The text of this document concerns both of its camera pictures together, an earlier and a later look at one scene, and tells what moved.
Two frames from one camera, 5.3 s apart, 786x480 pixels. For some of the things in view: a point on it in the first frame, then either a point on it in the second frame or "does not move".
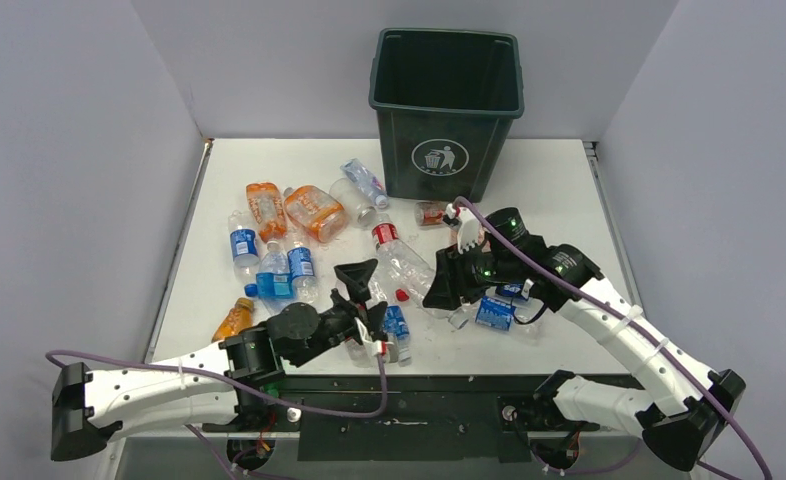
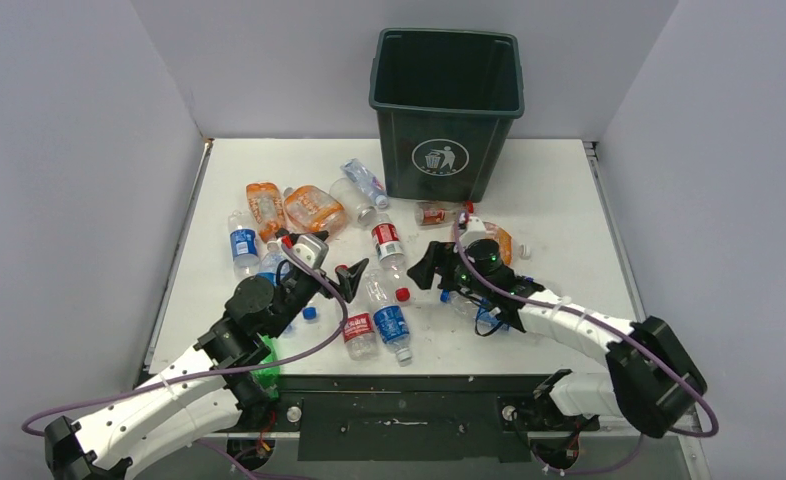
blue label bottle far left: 244,249 does not move
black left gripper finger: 376,319 to 349,280
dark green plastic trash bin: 446,102 does not move
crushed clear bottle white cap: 369,183 does not move
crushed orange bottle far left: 267,208 does not move
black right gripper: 446,291 to 441,255
